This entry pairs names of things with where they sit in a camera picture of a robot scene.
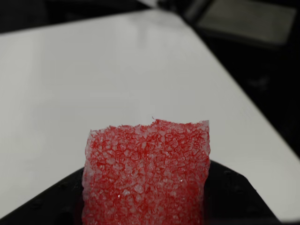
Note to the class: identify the red foam cube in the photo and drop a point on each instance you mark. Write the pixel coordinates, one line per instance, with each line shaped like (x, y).
(145, 173)

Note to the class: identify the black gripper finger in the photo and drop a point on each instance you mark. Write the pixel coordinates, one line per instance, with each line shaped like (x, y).
(234, 199)
(47, 206)

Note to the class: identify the grey flat panel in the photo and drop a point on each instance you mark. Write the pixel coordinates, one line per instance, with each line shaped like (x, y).
(246, 21)

